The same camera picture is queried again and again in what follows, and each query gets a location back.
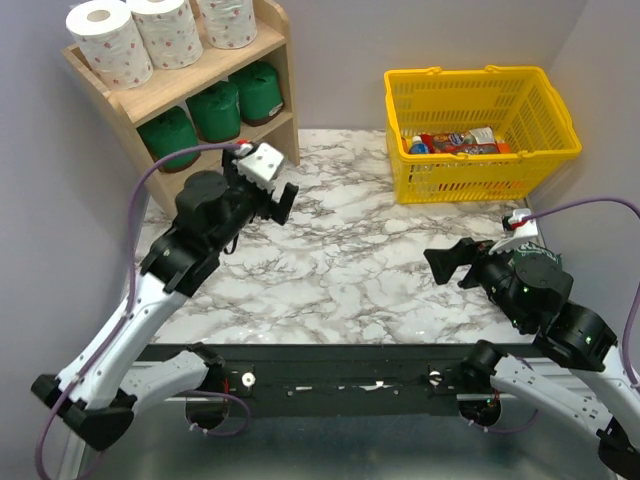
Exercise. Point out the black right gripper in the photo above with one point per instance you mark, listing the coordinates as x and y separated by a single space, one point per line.
442 261

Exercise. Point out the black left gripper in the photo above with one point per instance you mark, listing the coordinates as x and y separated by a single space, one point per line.
280 210

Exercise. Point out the green brown paper roll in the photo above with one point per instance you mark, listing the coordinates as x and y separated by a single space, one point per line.
260 98
168 132

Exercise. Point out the green toilet paper roll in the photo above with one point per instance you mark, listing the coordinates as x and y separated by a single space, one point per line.
215 112

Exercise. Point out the white floral toilet paper roll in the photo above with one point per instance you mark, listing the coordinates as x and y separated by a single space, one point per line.
168 30
108 38
229 24

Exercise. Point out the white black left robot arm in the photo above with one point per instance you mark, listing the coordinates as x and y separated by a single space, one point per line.
97 396

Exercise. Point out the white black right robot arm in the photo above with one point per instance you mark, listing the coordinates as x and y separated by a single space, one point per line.
533 293

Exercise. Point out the light wooden two-tier shelf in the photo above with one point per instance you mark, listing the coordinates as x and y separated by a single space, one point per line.
127 110

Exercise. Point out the green chips bag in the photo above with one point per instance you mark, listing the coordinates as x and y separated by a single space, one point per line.
531 249

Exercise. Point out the red snack packet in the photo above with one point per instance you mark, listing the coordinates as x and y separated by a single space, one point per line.
477 141

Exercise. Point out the yellow plastic shopping basket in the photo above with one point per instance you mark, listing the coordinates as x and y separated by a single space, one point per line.
494 133

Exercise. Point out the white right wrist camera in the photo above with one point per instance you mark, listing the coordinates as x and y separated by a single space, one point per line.
519 229

